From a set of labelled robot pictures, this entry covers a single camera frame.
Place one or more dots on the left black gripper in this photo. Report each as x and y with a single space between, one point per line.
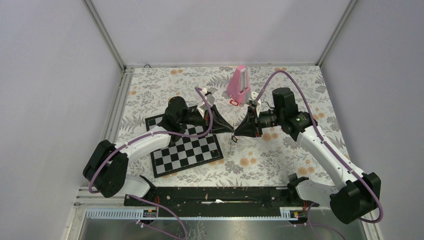
219 125

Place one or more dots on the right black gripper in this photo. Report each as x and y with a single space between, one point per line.
249 126

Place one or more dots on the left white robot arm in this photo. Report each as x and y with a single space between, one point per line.
106 169

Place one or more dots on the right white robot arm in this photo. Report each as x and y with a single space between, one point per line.
354 193

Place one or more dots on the red key tag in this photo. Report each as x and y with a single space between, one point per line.
234 103

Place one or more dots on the floral table mat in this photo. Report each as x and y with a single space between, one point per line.
264 161

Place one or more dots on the pink metronome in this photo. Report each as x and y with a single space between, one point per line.
239 88

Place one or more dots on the black white chessboard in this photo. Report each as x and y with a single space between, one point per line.
184 154

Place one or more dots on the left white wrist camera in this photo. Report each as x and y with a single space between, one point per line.
207 97

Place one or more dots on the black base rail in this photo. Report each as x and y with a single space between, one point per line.
227 201

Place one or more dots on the white slotted cable duct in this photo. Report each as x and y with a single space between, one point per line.
151 214

